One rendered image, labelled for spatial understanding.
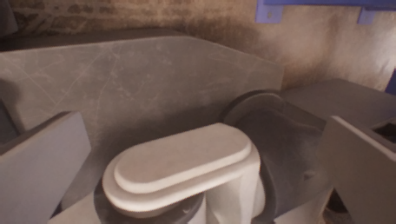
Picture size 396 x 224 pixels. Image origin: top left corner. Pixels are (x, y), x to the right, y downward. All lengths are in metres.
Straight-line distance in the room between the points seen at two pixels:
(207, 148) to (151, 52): 0.17
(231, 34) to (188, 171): 0.42
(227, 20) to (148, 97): 0.32
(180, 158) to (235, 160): 0.07
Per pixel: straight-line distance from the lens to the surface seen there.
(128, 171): 0.26
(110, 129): 0.36
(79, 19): 0.49
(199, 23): 0.54
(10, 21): 0.39
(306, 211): 0.82
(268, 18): 0.65
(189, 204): 0.26
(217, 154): 0.27
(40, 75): 0.33
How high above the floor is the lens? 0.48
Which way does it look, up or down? 53 degrees down
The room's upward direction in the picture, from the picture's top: 135 degrees clockwise
